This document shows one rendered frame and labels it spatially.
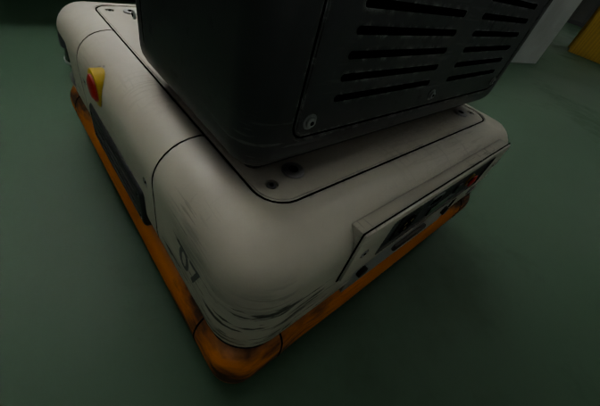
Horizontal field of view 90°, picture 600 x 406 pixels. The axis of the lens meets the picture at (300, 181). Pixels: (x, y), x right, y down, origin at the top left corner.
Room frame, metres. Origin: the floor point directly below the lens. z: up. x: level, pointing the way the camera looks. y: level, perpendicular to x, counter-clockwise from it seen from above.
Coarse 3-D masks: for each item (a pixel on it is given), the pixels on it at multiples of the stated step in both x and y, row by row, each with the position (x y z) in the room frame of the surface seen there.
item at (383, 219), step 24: (504, 144) 0.51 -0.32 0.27; (456, 168) 0.38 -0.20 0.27; (480, 168) 0.45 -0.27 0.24; (408, 192) 0.29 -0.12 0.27; (432, 192) 0.30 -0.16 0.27; (456, 192) 0.41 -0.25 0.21; (384, 216) 0.23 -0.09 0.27; (408, 216) 0.27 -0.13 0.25; (360, 240) 0.20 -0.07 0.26; (384, 240) 0.25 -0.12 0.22; (360, 264) 0.22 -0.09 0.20
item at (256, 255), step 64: (128, 64) 0.36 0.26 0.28; (128, 128) 0.27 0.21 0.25; (192, 128) 0.26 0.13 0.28; (448, 128) 0.47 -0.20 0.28; (128, 192) 0.27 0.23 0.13; (192, 192) 0.19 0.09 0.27; (256, 192) 0.20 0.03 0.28; (320, 192) 0.23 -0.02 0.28; (384, 192) 0.26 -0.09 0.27; (192, 256) 0.15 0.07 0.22; (256, 256) 0.14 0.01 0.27; (320, 256) 0.17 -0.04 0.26; (384, 256) 0.30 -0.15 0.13; (192, 320) 0.15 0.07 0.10; (256, 320) 0.12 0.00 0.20; (320, 320) 0.20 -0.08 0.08
